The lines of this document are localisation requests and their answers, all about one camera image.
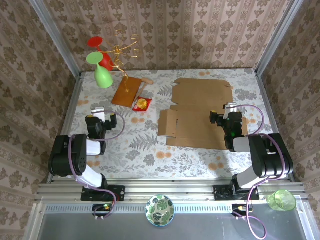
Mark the brown cardboard paper box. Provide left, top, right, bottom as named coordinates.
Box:
left=157, top=77, right=250, bottom=151

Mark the brown wooden base board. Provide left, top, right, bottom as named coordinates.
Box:
left=111, top=76, right=143, bottom=108

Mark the red yellow snack packet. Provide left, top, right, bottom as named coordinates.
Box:
left=132, top=96, right=153, bottom=112

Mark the green plastic wine glass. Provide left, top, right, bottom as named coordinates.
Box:
left=86, top=51, right=114, bottom=89

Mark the small wooden mallet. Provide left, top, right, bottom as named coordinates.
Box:
left=134, top=77, right=154, bottom=102

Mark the small black controller board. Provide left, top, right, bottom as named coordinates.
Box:
left=92, top=203, right=113, bottom=217
left=231, top=203, right=252, bottom=217

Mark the red plastic wine glass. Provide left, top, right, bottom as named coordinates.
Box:
left=86, top=36, right=115, bottom=72

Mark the clear green plastic cup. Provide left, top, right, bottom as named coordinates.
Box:
left=265, top=189, right=297, bottom=213

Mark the leaf patterned bowl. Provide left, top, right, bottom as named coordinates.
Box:
left=145, top=194, right=175, bottom=227

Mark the grey metal sheet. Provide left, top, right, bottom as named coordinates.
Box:
left=23, top=212, right=320, bottom=240

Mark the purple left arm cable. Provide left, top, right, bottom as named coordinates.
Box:
left=67, top=109, right=126, bottom=221

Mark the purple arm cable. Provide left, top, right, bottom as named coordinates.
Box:
left=231, top=104, right=295, bottom=240
left=67, top=109, right=126, bottom=221

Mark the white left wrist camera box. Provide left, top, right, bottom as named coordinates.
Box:
left=90, top=106, right=106, bottom=121

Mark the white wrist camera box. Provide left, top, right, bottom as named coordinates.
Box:
left=90, top=106, right=106, bottom=121
left=223, top=101, right=238, bottom=120

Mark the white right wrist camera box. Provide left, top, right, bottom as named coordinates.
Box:
left=223, top=101, right=238, bottom=120

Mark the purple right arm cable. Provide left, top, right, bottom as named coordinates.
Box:
left=231, top=104, right=295, bottom=240

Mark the aluminium table side rail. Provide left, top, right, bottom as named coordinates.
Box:
left=254, top=69, right=296, bottom=182
left=46, top=72, right=85, bottom=183

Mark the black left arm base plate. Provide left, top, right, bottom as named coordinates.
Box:
left=80, top=185, right=126, bottom=202

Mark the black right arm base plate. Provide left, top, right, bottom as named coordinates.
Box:
left=213, top=184, right=260, bottom=201

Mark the gold wire glass rack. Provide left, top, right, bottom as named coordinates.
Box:
left=103, top=29, right=141, bottom=93

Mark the aluminium front rail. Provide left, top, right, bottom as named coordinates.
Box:
left=34, top=178, right=307, bottom=203

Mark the grey slotted cable duct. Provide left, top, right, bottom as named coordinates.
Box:
left=43, top=202, right=305, bottom=215

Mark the aluminium frame post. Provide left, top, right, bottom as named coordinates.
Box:
left=28, top=0, right=82, bottom=76
left=254, top=0, right=305, bottom=75

